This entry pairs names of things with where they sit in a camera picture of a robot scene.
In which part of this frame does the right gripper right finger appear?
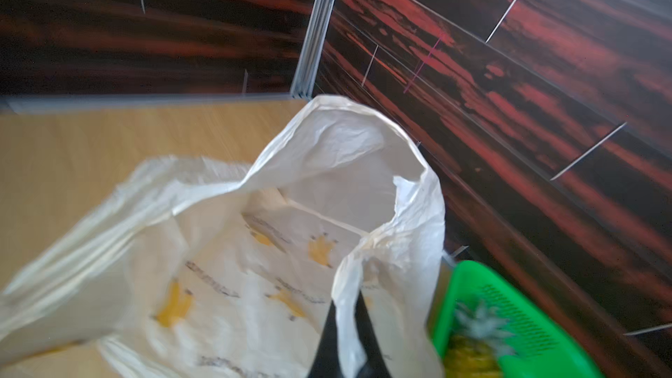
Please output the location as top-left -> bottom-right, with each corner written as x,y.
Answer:
355,293 -> 391,378

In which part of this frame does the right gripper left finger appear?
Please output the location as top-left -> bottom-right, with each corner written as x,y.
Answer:
307,303 -> 343,378

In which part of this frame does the yellow pineapple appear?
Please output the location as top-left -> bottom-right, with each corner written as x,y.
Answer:
444,300 -> 516,378

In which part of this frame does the white plastic bag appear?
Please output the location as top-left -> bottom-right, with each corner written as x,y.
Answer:
1,96 -> 446,377

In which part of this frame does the green plastic basket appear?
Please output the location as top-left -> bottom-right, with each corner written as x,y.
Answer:
432,261 -> 602,377

